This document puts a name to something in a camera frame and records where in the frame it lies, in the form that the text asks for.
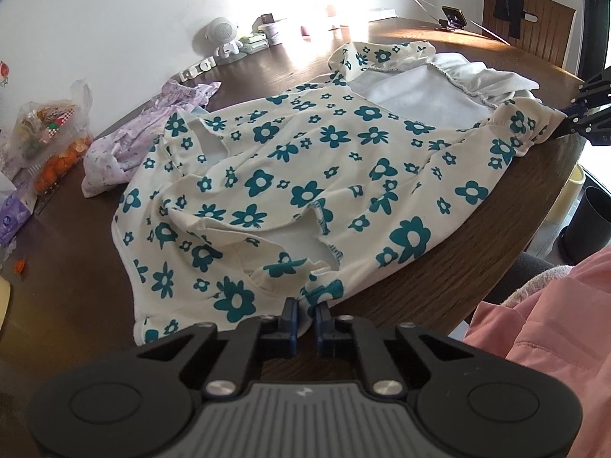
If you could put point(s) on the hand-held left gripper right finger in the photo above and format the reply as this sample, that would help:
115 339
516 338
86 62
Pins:
321 329

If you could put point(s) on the cream bin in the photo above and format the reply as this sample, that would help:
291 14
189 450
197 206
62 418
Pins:
568 195

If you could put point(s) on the clear plastic bag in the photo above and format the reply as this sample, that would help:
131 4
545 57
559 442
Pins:
33 124

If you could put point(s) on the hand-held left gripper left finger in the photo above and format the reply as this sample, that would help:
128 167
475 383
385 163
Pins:
292 329

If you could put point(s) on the white power strip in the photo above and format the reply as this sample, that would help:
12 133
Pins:
198 67

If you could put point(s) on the black cloth on chair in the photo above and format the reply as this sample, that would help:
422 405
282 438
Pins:
510 7

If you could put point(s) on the pile of tangerines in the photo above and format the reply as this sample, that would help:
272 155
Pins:
62 160

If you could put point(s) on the purple floral garment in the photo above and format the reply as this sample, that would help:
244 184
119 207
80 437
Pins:
124 148

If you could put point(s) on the orange peel scrap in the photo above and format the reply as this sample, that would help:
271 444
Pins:
20 265

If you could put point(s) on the person's pink clothing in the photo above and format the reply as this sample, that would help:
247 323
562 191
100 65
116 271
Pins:
549 367

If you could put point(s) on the purple tissue pack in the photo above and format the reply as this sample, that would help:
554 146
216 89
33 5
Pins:
14 217

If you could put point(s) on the red wall sticker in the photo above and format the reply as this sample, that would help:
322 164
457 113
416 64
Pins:
4 72

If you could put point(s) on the black round bin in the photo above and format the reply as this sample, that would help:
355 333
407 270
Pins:
589 224

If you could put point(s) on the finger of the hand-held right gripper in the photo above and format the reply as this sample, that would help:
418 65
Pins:
596 87
573 121

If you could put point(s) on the white robot-shaped speaker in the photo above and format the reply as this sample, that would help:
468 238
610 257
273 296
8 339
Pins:
220 38

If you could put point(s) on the white round jar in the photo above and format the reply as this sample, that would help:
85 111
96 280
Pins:
271 33

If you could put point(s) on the black window frame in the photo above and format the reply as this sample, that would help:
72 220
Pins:
594 19

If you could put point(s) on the white teal floral dress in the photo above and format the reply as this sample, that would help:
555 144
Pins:
296 152

